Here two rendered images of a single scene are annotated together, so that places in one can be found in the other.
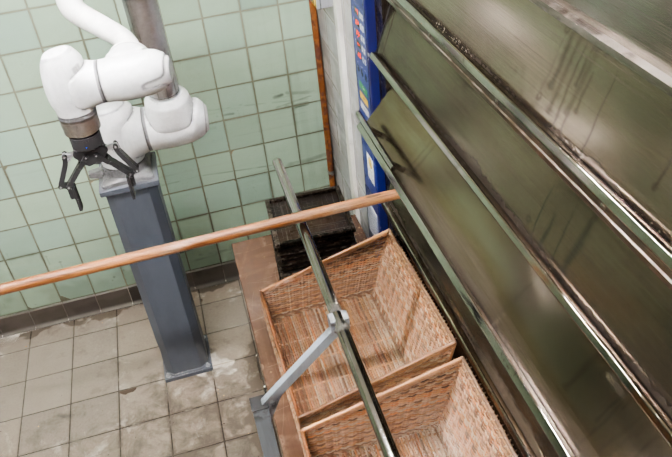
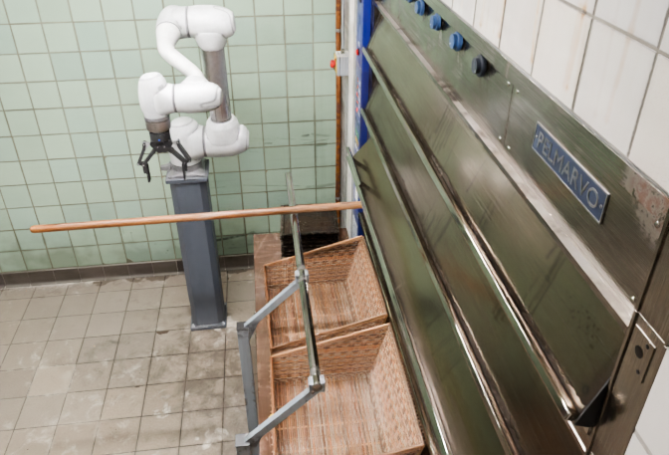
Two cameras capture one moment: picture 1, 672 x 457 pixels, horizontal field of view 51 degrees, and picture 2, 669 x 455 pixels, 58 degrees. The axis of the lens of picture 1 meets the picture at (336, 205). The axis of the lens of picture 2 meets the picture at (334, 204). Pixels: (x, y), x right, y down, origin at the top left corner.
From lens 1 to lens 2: 0.51 m
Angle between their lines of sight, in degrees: 6
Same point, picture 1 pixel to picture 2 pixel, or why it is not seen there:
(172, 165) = (222, 174)
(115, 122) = (184, 132)
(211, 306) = (234, 284)
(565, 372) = (429, 317)
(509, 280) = (412, 261)
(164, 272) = (201, 246)
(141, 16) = (212, 63)
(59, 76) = (149, 91)
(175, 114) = (226, 133)
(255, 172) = (282, 189)
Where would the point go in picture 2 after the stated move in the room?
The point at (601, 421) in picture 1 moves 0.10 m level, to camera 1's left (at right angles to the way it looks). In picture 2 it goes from (441, 345) to (403, 343)
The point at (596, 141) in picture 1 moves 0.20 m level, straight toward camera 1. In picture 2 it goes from (449, 164) to (419, 201)
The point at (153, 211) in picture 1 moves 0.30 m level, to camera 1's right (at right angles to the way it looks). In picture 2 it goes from (200, 200) to (259, 202)
